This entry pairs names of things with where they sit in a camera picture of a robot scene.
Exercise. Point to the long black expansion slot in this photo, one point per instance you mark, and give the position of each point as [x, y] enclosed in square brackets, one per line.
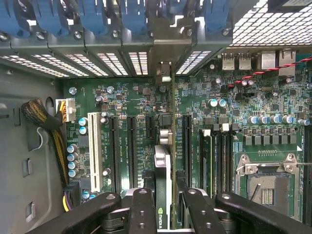
[187, 146]
[132, 151]
[114, 153]

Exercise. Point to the open black PC case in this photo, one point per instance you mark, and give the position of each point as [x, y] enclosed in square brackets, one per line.
[24, 146]

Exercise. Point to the blue card retention clip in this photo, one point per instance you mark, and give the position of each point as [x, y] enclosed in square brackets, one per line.
[217, 17]
[12, 19]
[134, 17]
[93, 17]
[179, 6]
[51, 19]

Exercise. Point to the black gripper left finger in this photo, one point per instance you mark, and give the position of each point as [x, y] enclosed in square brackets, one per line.
[141, 214]

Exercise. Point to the thin metal locking lever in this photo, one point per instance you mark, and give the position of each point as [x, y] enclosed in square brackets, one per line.
[304, 165]

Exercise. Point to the black RAM slot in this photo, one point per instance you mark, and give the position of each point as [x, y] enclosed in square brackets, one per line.
[223, 158]
[216, 158]
[307, 170]
[230, 158]

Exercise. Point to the white expansion slot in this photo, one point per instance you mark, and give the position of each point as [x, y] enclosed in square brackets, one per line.
[95, 151]

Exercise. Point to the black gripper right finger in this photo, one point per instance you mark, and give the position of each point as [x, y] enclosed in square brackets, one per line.
[202, 214]

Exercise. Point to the short black expansion slot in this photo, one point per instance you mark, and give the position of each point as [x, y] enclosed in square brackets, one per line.
[150, 126]

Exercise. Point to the CPU socket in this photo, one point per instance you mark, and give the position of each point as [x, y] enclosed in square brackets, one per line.
[268, 190]

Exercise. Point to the green motherboard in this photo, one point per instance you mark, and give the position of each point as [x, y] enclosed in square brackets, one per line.
[136, 97]

